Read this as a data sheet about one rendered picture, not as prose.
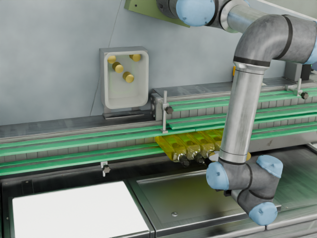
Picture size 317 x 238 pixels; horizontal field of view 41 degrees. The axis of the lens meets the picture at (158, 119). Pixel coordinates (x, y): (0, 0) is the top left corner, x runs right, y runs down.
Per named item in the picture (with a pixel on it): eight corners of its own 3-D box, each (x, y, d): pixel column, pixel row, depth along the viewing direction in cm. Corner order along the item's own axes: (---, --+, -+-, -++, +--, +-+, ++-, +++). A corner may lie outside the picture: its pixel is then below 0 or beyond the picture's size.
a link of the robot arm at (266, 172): (257, 165, 115) (246, 200, 118) (290, 165, 119) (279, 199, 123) (242, 152, 122) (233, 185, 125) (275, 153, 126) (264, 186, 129)
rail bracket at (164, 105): (154, 125, 169) (165, 138, 158) (155, 85, 163) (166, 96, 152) (161, 124, 170) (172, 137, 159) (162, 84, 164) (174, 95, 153)
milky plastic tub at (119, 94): (100, 102, 172) (105, 110, 164) (99, 47, 163) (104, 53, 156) (141, 98, 177) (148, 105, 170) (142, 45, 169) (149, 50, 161)
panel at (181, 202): (8, 204, 150) (12, 268, 120) (7, 196, 149) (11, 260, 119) (233, 167, 179) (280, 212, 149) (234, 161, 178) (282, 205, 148)
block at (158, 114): (148, 115, 175) (154, 121, 168) (149, 93, 171) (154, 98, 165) (156, 114, 176) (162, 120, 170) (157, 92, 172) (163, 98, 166)
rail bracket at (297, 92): (282, 89, 185) (301, 99, 174) (284, 73, 183) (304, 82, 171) (290, 89, 187) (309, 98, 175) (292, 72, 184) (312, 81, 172)
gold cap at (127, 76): (122, 72, 168) (125, 74, 165) (130, 71, 170) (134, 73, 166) (122, 80, 170) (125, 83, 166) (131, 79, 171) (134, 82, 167)
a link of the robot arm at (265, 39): (255, 8, 101) (218, 198, 112) (292, 15, 105) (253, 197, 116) (231, 7, 112) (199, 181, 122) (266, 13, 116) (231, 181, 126)
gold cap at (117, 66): (112, 62, 165) (114, 64, 162) (120, 61, 167) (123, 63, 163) (112, 70, 167) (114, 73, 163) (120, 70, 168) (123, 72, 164)
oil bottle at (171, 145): (154, 140, 172) (173, 165, 154) (154, 128, 170) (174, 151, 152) (167, 139, 174) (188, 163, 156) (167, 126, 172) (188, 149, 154)
